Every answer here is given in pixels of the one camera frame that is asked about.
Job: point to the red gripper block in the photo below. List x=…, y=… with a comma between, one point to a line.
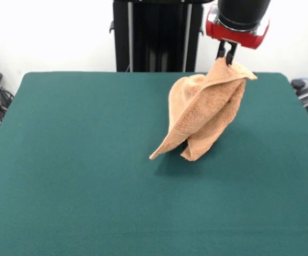
x=223, y=33

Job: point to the tan terry towel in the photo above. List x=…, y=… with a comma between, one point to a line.
x=204, y=112

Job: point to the dark green table cloth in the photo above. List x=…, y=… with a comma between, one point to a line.
x=63, y=160

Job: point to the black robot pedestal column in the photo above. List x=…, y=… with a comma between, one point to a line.
x=156, y=34

